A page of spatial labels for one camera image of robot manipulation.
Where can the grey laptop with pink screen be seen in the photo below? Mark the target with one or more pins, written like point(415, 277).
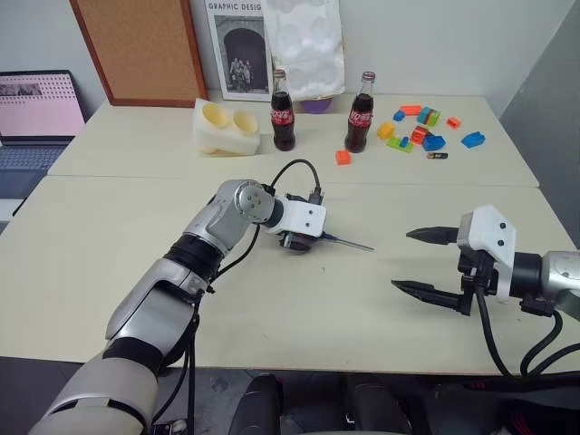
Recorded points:
point(36, 109)

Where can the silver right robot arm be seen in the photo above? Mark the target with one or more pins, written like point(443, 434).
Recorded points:
point(562, 272)

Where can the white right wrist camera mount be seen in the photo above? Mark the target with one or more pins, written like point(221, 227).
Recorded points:
point(489, 231)

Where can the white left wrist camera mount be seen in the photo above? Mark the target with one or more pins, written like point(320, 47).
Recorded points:
point(299, 215)

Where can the white patterned bag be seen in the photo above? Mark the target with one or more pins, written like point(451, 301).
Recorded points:
point(303, 45)

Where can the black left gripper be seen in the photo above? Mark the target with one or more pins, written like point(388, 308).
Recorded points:
point(286, 240)

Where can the glass cola bottle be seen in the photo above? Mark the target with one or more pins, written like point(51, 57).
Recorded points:
point(283, 122)
point(359, 122)

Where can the teal and green block stack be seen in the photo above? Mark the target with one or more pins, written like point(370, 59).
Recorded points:
point(429, 116)

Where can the white foam holder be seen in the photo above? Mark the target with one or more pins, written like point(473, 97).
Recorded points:
point(226, 136)

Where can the ribbed red building block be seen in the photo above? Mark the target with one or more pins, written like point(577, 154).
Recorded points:
point(419, 135)

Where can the dark rounded shape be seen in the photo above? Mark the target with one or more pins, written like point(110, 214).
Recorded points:
point(378, 412)
point(256, 408)

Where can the red and black electric screwdriver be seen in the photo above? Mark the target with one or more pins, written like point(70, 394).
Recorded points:
point(302, 245)

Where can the purple bowl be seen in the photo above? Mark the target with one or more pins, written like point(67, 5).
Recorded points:
point(317, 106)

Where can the small blue building block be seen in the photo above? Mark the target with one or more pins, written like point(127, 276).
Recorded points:
point(399, 116)

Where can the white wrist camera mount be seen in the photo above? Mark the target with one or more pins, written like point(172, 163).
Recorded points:
point(299, 215)
point(489, 231)

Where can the long metal screwdriver bit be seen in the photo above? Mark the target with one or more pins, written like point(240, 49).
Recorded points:
point(353, 244)

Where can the brown framed cork board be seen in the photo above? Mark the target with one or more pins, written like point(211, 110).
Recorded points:
point(145, 50)

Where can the black and gold AA battery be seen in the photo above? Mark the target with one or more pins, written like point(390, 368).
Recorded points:
point(437, 156)

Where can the yellow building block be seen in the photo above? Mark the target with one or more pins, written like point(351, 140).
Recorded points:
point(386, 130)

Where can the black object with red marks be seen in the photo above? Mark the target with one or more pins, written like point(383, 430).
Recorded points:
point(521, 408)

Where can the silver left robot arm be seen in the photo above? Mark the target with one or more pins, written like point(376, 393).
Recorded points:
point(149, 299)

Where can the green building block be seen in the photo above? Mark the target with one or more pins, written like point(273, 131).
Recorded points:
point(399, 145)

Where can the small red building block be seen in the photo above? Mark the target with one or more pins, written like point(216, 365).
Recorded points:
point(453, 122)

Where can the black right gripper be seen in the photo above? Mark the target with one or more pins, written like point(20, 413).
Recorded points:
point(478, 272)

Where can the graphic design poster book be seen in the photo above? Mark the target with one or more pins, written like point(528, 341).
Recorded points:
point(240, 54)

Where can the flat orange building block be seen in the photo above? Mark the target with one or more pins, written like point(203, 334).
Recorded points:
point(411, 109)

